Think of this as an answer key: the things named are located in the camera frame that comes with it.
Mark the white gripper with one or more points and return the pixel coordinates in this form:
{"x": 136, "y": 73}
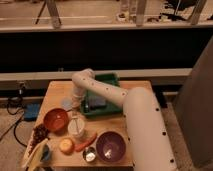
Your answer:
{"x": 78, "y": 94}

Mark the light grey towel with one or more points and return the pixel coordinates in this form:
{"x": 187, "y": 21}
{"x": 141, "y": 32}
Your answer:
{"x": 66, "y": 104}

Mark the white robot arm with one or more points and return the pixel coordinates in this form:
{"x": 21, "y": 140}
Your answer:
{"x": 151, "y": 147}

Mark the green plastic tray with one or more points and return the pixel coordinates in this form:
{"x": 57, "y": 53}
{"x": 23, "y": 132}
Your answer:
{"x": 94, "y": 105}

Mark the white cup with utensil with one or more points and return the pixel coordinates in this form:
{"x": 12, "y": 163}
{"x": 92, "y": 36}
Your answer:
{"x": 76, "y": 127}

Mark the red-orange bowl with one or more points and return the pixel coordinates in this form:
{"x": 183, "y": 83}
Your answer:
{"x": 56, "y": 119}

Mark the blue box on floor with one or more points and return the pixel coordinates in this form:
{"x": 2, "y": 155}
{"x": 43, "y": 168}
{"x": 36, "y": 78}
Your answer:
{"x": 31, "y": 112}

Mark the orange carrot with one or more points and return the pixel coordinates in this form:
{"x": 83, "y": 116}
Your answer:
{"x": 89, "y": 141}

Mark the yellow round fruit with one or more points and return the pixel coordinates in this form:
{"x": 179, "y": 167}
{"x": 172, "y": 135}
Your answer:
{"x": 66, "y": 146}

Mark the bunch of dark grapes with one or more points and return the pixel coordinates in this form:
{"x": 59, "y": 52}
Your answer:
{"x": 39, "y": 134}

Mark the purple bowl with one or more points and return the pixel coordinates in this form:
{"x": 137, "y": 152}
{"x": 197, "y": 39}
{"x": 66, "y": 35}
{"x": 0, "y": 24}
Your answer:
{"x": 110, "y": 147}

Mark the small metal cup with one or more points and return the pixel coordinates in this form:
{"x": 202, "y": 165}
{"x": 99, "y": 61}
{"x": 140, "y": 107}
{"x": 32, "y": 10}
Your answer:
{"x": 89, "y": 154}

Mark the small blue bowl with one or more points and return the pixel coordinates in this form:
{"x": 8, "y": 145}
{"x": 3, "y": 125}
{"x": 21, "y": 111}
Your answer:
{"x": 45, "y": 154}

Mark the yellow banana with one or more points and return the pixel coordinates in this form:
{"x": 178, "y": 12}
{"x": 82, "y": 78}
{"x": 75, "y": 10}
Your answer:
{"x": 27, "y": 160}

